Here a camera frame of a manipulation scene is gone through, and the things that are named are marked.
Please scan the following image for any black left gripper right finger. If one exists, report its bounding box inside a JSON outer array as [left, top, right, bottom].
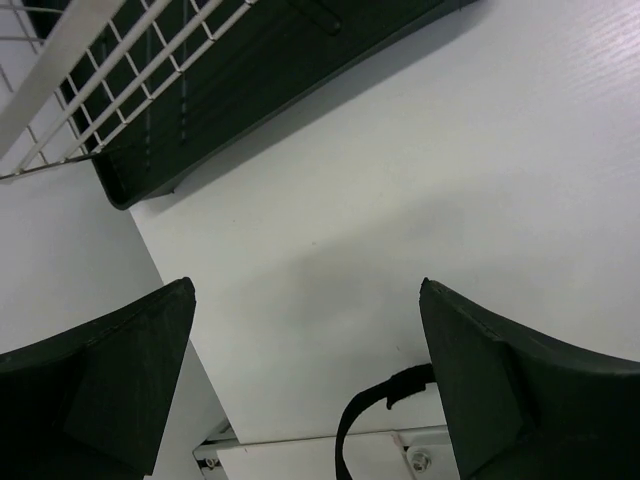
[[419, 280, 639, 479]]

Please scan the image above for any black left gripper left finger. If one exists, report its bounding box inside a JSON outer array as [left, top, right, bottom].
[[1, 278, 196, 479]]

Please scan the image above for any black drip tray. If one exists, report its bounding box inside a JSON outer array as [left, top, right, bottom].
[[59, 0, 481, 211]]

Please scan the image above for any metal table frame bracket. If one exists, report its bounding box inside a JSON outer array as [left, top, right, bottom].
[[193, 426, 459, 480]]

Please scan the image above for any black cable loop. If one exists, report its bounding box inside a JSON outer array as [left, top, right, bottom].
[[335, 363, 436, 480]]

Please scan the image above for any white wire dish rack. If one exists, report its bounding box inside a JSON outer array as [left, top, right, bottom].
[[1, 1, 258, 184]]

